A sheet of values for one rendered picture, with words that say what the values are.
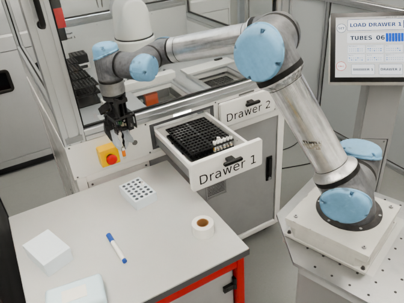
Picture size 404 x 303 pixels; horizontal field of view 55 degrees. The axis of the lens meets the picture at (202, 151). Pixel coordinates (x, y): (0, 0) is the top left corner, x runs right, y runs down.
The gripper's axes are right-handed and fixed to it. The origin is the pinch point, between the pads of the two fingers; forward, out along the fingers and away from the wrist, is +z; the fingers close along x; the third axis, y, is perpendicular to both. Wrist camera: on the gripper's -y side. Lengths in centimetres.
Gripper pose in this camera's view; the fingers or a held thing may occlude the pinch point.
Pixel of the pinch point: (121, 145)
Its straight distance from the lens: 133.5
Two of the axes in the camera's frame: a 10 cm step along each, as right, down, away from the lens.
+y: 6.2, 4.0, -6.8
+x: 7.9, -3.7, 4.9
